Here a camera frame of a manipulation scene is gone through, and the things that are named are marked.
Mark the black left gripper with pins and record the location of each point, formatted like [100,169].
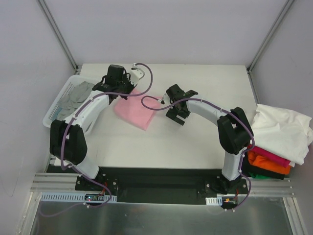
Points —
[124,90]

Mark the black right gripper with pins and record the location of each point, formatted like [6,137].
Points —
[177,113]

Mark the pink t shirt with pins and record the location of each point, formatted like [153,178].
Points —
[133,112]

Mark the white plastic laundry basket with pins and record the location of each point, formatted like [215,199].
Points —
[56,107]

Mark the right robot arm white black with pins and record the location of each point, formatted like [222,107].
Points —
[234,132]

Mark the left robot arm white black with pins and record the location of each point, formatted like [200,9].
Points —
[67,137]

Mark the grey t shirt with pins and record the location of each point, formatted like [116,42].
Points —
[74,99]

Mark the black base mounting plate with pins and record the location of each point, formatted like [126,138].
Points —
[169,186]

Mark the light blue t shirt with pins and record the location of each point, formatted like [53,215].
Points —
[58,110]

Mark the black t shirt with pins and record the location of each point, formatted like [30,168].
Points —
[247,168]

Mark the orange t shirt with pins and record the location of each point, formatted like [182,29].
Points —
[260,161]

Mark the magenta t shirt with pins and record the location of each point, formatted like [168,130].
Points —
[270,156]

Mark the green t shirt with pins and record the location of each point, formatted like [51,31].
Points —
[258,176]

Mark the white t shirt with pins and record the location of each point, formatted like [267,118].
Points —
[283,132]

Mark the right slotted cable duct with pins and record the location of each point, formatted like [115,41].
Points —
[214,201]

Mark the slotted cable duct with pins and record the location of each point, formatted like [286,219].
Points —
[214,201]
[77,197]

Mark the left aluminium frame post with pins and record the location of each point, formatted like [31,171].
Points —
[57,33]

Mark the aluminium frame post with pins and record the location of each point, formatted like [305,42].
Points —
[57,33]
[270,34]

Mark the aluminium front rail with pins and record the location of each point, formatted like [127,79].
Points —
[66,182]

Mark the left slotted cable duct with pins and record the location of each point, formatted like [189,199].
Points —
[77,197]

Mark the right aluminium frame post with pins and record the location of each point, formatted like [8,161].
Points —
[270,34]

